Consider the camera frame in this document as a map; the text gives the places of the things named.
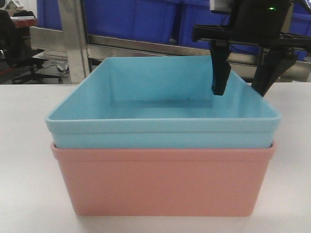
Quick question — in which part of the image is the pink plastic box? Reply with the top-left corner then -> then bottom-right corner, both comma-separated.
51,144 -> 276,216

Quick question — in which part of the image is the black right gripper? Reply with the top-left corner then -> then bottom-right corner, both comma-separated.
191,0 -> 311,97

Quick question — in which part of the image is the blue crate upper right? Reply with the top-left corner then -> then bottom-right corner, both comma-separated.
177,0 -> 229,50

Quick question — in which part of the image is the blue crate far right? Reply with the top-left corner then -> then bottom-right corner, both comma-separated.
289,0 -> 311,61

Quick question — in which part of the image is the stainless steel shelf rack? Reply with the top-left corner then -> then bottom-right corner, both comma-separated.
30,0 -> 311,84

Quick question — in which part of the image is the black office chair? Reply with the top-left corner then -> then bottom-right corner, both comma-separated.
0,10 -> 63,84

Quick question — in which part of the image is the blue crate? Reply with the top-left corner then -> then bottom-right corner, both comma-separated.
289,0 -> 311,61
177,0 -> 229,50
84,0 -> 180,44

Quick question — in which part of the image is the blue crate upper left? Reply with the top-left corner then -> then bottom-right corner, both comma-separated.
84,0 -> 180,44

